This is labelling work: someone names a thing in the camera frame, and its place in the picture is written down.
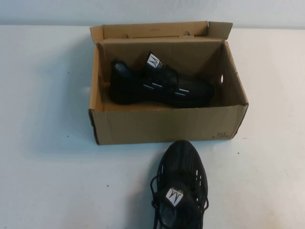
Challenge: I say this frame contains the black mesh sneaker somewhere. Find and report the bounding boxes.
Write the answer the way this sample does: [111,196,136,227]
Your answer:
[107,50,216,108]
[149,139,210,229]

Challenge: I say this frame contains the brown cardboard shoe box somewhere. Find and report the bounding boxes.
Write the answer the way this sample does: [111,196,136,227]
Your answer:
[88,20,249,145]

